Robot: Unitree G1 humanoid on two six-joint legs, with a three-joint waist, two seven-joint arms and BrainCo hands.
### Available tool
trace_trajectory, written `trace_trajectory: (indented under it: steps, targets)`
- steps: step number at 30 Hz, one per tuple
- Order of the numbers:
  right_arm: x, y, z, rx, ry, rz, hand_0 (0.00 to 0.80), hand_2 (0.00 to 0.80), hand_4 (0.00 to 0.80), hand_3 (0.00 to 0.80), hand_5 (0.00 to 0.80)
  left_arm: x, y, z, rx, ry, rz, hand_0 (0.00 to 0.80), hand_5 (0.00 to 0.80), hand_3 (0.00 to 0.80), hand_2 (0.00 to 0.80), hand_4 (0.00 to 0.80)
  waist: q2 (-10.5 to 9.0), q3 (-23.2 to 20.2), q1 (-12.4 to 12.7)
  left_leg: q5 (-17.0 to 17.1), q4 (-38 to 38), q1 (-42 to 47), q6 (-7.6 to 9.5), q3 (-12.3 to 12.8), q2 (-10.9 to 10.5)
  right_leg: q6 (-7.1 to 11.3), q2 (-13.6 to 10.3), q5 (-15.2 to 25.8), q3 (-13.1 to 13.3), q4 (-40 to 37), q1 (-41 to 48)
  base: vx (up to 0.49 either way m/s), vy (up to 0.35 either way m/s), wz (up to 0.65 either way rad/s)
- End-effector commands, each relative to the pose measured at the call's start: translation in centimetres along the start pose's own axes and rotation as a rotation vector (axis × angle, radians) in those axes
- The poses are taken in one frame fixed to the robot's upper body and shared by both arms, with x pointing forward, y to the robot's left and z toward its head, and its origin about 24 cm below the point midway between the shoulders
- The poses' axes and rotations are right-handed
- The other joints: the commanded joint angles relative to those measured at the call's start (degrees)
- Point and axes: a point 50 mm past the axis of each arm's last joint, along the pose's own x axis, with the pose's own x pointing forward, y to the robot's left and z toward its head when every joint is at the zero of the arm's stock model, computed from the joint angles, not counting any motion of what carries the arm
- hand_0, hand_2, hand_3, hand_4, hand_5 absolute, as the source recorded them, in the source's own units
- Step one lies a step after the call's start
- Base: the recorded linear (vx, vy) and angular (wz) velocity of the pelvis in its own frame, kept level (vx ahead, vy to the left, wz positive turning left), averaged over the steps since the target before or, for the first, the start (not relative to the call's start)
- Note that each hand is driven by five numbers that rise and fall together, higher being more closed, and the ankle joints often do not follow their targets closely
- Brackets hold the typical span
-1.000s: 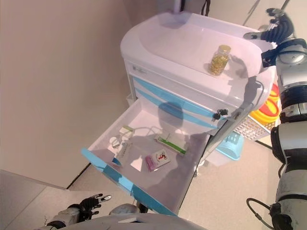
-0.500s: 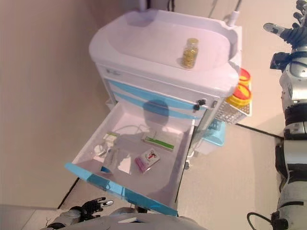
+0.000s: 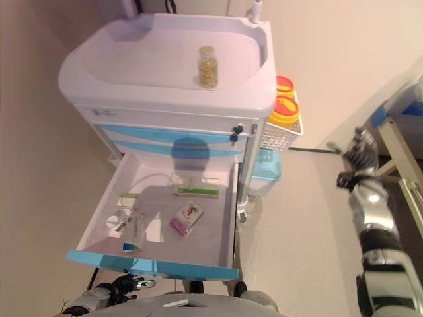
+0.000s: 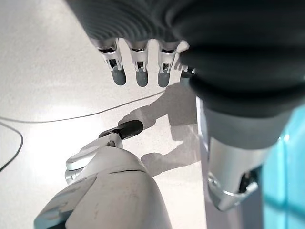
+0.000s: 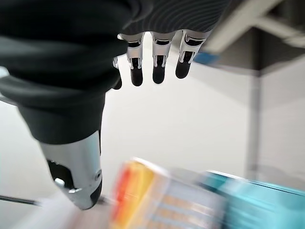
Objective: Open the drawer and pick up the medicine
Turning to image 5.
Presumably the white wire basket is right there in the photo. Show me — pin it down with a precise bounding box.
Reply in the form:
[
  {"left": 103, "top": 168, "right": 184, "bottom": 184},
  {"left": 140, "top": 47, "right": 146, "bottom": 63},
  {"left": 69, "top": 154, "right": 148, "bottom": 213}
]
[{"left": 108, "top": 157, "right": 229, "bottom": 229}]

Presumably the light blue plastic bin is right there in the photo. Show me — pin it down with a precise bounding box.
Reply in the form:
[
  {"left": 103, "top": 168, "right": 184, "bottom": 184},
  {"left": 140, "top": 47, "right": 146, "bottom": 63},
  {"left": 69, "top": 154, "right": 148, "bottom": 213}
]
[{"left": 197, "top": 169, "right": 305, "bottom": 229}]

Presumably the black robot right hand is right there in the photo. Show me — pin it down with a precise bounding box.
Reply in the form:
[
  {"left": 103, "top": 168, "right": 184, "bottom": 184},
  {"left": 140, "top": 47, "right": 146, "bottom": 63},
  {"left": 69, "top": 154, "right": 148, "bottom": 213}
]
[{"left": 0, "top": 0, "right": 232, "bottom": 211}]

